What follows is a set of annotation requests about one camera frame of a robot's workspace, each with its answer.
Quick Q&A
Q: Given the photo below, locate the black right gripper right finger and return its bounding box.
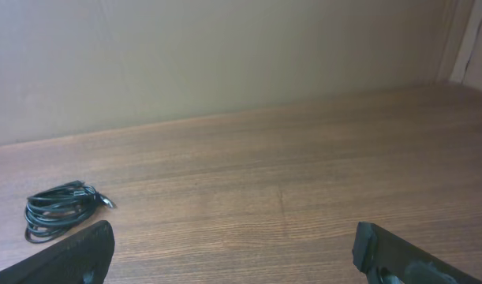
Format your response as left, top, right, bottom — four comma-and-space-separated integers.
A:
352, 222, 482, 284

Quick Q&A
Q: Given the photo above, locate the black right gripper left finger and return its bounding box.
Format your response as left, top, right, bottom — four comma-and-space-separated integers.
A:
0, 220, 115, 284

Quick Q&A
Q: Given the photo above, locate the black cable bundle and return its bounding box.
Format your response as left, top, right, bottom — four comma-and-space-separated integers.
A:
24, 180, 117, 245

